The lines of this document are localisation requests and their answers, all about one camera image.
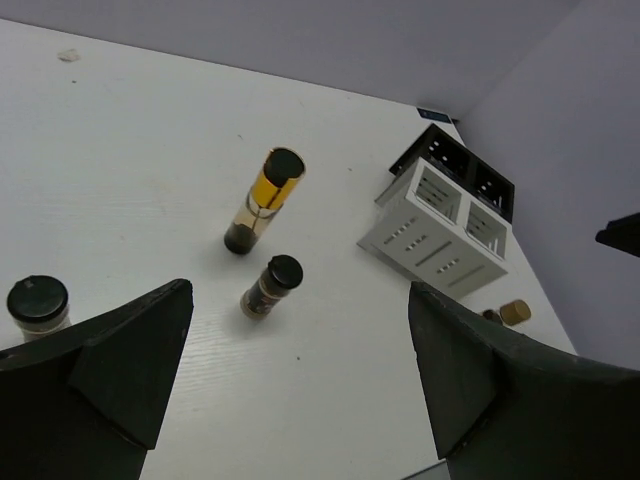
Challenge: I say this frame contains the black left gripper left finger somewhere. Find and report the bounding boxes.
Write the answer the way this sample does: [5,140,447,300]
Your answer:
[1,279,194,479]

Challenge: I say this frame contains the small black-lid pepper jar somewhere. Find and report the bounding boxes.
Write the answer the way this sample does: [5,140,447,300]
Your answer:
[240,254,304,319]

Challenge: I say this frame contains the black two-slot organizer box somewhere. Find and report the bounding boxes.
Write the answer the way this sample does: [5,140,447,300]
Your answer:
[389,123,515,224]

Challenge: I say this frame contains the blue table corner label right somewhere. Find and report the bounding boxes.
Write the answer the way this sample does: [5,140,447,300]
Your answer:
[417,108,452,124]

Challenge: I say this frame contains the small gold-cap brown bottle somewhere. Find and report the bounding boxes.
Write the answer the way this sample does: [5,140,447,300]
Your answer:
[481,299,532,326]

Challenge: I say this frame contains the white two-slot organizer box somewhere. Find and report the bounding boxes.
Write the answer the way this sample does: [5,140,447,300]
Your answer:
[357,158,511,300]

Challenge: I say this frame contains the small white tape scrap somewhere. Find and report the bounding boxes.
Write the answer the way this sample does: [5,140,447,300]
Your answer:
[57,49,81,63]

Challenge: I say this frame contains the wide black-lid cream spice jar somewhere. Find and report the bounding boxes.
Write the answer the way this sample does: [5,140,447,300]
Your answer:
[6,275,71,342]

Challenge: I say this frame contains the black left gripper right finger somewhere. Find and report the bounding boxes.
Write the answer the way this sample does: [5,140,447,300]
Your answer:
[408,282,639,479]

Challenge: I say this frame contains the tall gold oil spray bottle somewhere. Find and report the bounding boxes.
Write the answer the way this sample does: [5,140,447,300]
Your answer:
[224,147,306,255]

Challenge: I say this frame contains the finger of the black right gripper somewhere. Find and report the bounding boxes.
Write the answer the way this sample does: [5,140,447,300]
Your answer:
[595,213,640,258]

